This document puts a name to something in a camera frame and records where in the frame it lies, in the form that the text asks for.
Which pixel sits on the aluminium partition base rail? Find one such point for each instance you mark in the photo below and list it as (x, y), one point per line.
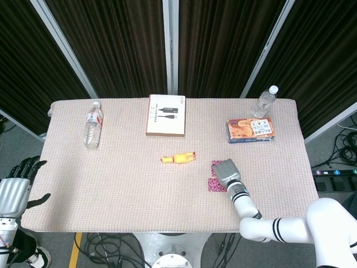
(22, 127)
(332, 123)

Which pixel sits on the aluminium partition post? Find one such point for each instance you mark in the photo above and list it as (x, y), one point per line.
(170, 47)
(267, 47)
(65, 50)

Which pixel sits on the dark curtain panel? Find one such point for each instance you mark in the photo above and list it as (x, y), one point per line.
(320, 64)
(28, 69)
(117, 47)
(223, 47)

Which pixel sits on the pink patterned packet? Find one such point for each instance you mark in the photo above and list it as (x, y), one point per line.
(215, 162)
(214, 185)

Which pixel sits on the black and white sneaker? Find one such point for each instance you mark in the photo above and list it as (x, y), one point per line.
(40, 258)

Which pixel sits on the yellow rubber chicken toy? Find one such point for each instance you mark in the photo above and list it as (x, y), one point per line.
(181, 158)

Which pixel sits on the orange and blue snack box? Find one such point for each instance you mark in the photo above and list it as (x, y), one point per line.
(245, 129)

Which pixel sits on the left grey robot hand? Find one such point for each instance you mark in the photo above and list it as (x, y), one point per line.
(12, 195)

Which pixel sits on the black trouser leg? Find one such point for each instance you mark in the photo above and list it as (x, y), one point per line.
(23, 245)

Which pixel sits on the pink woven table cloth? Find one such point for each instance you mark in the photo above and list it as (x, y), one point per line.
(125, 190)

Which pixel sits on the red-label clear water bottle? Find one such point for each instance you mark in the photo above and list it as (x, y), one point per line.
(93, 131)

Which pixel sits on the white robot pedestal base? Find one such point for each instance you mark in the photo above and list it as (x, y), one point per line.
(167, 245)

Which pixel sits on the white-cap clear water bottle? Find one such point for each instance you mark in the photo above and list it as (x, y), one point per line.
(263, 104)

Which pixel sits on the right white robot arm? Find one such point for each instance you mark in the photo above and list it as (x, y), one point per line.
(245, 206)

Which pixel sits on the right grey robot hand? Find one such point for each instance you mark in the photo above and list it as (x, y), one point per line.
(228, 171)

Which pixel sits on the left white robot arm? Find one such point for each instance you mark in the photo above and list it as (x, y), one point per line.
(7, 229)

